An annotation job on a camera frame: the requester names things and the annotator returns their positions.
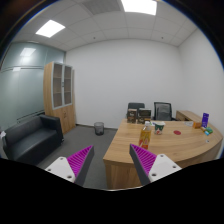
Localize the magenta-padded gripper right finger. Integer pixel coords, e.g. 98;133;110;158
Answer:
129;143;183;187

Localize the wooden glass-door shelf cabinet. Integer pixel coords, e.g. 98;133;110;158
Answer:
42;61;77;135

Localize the dark padded visitor chair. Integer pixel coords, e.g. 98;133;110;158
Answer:
126;102;146;119

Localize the grey mesh waste bin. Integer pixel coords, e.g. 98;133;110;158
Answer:
93;121;105;136

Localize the black mesh office chair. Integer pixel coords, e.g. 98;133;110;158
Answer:
153;101;178;122

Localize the green and white mug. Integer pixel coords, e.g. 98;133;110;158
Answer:
153;121;166;136

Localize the grey ceiling air vent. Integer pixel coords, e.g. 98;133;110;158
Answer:
81;0;123;16

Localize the dark box with tan side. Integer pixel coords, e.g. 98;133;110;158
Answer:
137;116;152;125

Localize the rectangular ceiling light panel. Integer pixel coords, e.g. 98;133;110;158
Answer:
35;19;66;39
120;0;158;16

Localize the wooden side desk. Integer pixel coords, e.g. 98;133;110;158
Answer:
175;110;204;124

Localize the orange-labelled drink bottle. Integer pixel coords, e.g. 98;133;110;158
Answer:
138;121;153;150

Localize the purple upright box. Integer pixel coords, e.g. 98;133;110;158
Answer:
201;112;210;129

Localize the black leather sofa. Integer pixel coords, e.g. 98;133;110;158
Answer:
1;114;64;165

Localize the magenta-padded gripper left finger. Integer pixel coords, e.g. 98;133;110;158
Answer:
44;144;96;188

